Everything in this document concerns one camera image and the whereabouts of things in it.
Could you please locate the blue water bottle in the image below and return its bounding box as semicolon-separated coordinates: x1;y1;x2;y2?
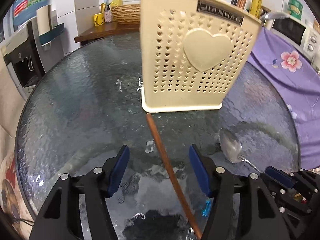
13;0;48;27

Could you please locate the woven brown basin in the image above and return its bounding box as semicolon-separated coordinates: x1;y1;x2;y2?
111;4;140;25

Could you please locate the pink pump bottle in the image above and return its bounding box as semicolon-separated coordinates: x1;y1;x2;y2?
104;4;112;23

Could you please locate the wooden handled steel spoon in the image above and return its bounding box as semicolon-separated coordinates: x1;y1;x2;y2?
260;11;291;22

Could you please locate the green bowl stack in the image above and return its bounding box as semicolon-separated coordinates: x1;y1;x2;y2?
287;0;303;20

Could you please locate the paper cup stack holder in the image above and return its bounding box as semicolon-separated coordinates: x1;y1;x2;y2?
36;4;65;50

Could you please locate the purple floral cloth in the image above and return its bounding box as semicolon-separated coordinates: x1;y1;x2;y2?
248;28;320;170

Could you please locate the round cartoon cushion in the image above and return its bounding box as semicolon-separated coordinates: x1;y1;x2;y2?
1;152;34;239

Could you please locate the round glass table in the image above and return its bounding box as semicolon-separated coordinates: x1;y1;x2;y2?
15;33;300;239

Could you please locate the beige perforated utensil holder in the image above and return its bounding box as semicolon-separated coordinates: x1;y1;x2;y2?
140;0;263;113

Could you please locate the grey water dispenser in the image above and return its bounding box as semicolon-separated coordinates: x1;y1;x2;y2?
1;17;64;100

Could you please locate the beige fabric chair cover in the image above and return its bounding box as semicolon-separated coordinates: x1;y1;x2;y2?
0;52;26;140

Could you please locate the yellow soap dispenser bottle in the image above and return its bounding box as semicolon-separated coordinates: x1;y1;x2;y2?
110;0;123;7

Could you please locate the yellow mug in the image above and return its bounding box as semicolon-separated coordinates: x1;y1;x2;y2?
93;12;105;26

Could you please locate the yellow roll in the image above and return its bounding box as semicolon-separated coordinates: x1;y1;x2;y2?
249;0;263;18

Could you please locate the white microwave oven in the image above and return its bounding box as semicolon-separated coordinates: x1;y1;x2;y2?
270;16;319;62

